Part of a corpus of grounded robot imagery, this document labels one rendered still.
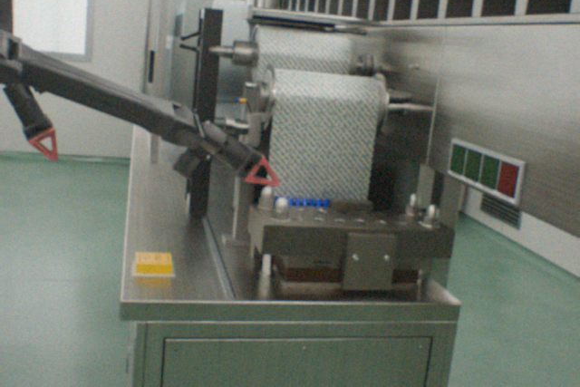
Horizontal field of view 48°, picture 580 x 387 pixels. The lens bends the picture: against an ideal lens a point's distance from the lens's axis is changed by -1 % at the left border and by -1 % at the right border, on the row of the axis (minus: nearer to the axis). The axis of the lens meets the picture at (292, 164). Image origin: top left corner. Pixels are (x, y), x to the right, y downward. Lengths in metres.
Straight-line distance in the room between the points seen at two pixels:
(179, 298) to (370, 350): 0.39
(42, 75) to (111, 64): 5.71
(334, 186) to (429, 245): 0.26
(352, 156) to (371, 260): 0.27
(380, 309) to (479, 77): 0.48
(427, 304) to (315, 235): 0.26
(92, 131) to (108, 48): 0.87
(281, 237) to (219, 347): 0.23
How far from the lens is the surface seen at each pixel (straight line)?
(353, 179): 1.47
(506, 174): 1.14
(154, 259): 1.33
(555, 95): 1.06
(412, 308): 1.32
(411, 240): 1.33
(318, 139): 1.43
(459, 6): 1.45
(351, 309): 1.27
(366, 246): 1.28
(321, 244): 1.27
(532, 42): 1.13
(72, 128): 7.03
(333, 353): 1.30
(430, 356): 1.39
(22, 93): 1.64
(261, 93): 1.41
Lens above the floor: 1.36
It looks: 10 degrees down
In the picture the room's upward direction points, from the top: 6 degrees clockwise
